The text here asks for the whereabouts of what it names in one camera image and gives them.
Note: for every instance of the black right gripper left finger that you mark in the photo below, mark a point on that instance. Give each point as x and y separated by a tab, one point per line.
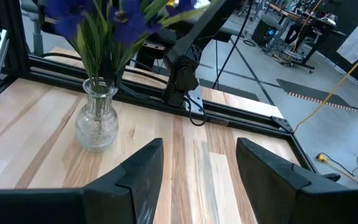
120	202

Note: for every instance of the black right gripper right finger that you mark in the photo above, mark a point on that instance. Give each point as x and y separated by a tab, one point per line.
291	202

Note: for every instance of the violet artificial flower stem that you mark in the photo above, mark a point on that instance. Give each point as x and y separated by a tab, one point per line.
129	25

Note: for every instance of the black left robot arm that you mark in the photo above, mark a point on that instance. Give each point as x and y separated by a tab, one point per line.
183	62

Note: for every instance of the clear glass vase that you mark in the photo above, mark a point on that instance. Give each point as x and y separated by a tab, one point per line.
96	130

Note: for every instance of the pile of loose flowers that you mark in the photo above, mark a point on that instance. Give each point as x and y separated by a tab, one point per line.
244	119

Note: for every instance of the black orange-striped floor mat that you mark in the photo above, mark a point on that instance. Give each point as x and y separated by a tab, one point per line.
315	93

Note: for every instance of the black computer tower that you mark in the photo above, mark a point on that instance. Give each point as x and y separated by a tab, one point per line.
263	34

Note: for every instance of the cluttered wooden workbench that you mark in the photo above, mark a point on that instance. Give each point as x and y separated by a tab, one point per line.
322	25

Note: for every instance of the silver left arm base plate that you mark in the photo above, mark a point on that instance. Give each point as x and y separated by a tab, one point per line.
196	96

